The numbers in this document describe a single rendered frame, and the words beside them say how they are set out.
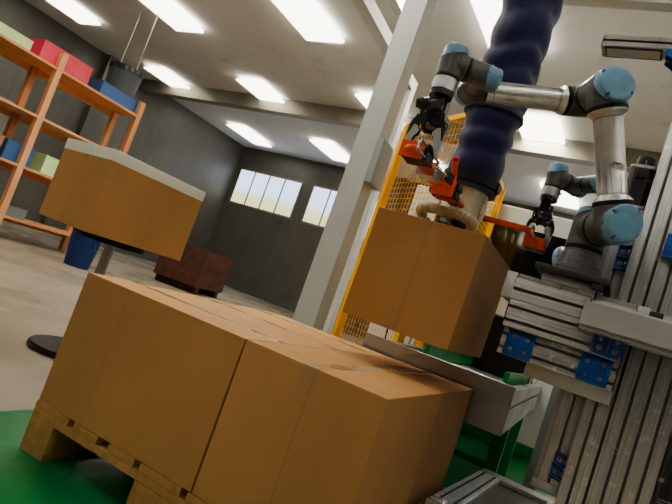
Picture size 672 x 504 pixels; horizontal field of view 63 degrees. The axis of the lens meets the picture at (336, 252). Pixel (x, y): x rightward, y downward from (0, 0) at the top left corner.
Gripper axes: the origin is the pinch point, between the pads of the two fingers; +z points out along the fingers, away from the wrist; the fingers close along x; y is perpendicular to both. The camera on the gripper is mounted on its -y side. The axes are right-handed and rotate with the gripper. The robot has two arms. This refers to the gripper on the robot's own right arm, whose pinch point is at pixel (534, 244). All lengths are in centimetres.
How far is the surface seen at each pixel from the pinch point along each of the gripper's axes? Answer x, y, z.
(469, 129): -30, 39, -29
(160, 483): -50, 120, 109
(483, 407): 0, -5, 72
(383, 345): -50, -4, 63
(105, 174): -178, 67, 32
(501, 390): 5, -6, 62
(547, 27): -15, 37, -76
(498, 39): -31, 41, -67
